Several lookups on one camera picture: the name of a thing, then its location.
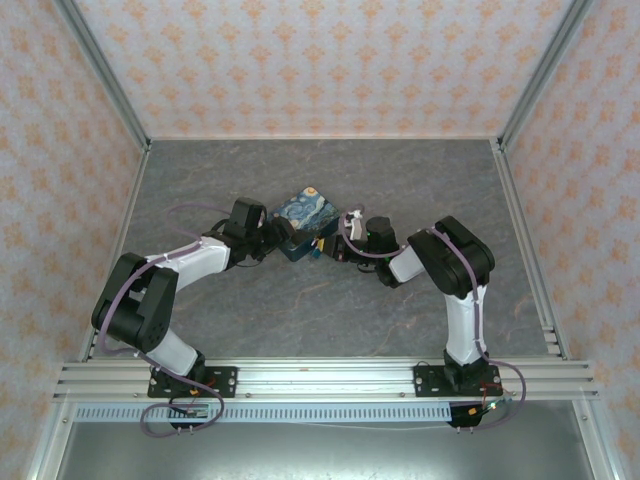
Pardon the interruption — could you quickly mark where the aluminium frame post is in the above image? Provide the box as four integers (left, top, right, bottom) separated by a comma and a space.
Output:
53, 0, 152, 151
497, 0, 597, 151

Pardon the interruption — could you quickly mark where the aluminium mounting rail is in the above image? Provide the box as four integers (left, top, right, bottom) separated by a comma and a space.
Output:
52, 358, 601, 402

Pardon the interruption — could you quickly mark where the starry night painted box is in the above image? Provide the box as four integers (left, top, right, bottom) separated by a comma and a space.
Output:
267, 186, 338, 263

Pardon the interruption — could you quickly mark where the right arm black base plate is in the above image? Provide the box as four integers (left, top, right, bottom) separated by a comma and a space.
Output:
413, 364, 501, 399

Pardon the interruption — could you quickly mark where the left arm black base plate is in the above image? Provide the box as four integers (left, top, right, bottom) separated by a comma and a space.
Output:
147, 366, 239, 400

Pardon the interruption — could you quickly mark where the aluminium table side rail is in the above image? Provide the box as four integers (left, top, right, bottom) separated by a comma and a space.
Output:
27, 144, 151, 480
492, 142, 626, 480

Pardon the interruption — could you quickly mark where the white slotted cable duct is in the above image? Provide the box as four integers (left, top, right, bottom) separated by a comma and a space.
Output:
74, 403, 454, 424

